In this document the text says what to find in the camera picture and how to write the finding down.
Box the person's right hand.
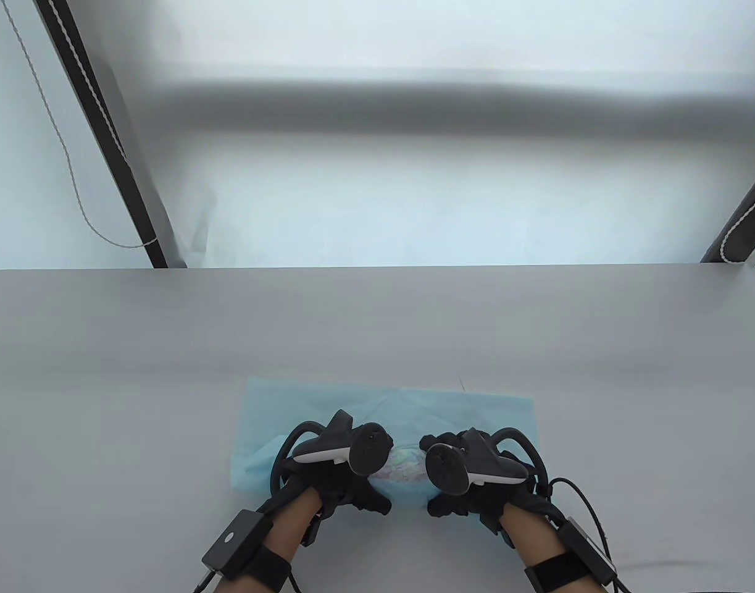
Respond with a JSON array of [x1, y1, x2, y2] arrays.
[[419, 431, 561, 535]]

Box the person's left hand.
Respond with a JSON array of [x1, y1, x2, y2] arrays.
[[280, 460, 393, 523]]

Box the black and white controller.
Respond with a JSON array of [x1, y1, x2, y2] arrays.
[[425, 427, 529, 496], [291, 410, 394, 476]]

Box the pink floral printed tumbler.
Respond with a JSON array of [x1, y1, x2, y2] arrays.
[[371, 445, 428, 489]]

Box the light blue gift wrapping paper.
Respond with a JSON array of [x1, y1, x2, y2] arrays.
[[229, 377, 538, 513]]

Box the person's right forearm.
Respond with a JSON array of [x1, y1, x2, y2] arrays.
[[498, 503, 575, 569]]

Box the person's left forearm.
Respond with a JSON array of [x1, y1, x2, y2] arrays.
[[263, 488, 324, 566]]

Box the black metal pole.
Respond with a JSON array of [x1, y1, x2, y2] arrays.
[[699, 158, 755, 264], [35, 0, 170, 268]]

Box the black wrist strap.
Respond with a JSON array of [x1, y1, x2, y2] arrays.
[[229, 547, 293, 593], [524, 550, 591, 593]]

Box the thin black cable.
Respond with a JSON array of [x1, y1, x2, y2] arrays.
[[550, 477, 631, 593]]

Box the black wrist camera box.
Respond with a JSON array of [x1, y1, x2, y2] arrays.
[[559, 516, 617, 584], [202, 510, 274, 581]]

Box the white twisted cord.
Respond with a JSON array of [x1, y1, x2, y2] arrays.
[[715, 182, 755, 265], [1, 0, 162, 249]]

